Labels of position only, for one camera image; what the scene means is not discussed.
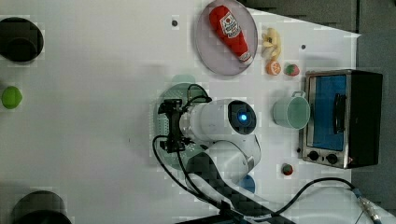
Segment grey round plate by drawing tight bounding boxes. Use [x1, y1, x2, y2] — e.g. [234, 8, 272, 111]
[194, 0, 259, 76]

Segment silver toaster oven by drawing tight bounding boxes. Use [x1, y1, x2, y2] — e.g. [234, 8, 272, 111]
[301, 69, 383, 169]

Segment green plastic strainer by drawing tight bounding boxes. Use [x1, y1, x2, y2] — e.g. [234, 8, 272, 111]
[153, 75, 207, 170]

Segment blue round object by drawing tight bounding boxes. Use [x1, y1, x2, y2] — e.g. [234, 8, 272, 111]
[238, 175, 256, 193]

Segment black round object upper left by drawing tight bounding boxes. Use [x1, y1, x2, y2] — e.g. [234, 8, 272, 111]
[0, 17, 44, 63]

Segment black round object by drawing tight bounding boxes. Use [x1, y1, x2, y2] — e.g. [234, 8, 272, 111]
[0, 17, 44, 63]
[11, 190, 72, 224]

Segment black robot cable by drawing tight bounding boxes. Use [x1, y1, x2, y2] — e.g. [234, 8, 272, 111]
[151, 83, 359, 220]

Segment red strawberry toy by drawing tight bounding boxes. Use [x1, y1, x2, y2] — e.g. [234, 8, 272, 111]
[281, 163, 293, 175]
[284, 64, 300, 77]

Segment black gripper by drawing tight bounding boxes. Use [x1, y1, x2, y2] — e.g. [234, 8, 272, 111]
[158, 99, 191, 153]

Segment green ball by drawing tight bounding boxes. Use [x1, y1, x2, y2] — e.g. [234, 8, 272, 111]
[1, 86, 22, 109]

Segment red plush ketchup bottle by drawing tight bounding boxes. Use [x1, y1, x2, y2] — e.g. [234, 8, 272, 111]
[209, 5, 252, 64]

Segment metal cable connector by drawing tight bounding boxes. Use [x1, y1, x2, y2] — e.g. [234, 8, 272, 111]
[352, 188, 382, 224]

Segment orange slice toy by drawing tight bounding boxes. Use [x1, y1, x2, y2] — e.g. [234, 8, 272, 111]
[265, 60, 281, 76]

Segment black round object lower left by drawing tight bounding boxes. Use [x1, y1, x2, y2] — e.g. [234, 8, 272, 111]
[11, 190, 72, 224]

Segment green plastic cup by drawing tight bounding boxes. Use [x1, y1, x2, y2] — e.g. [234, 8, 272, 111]
[273, 91, 311, 130]

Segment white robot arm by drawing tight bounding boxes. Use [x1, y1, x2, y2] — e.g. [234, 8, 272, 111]
[152, 96, 296, 224]

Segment yellow plush banana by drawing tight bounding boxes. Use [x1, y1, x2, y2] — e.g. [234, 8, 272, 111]
[262, 28, 282, 61]

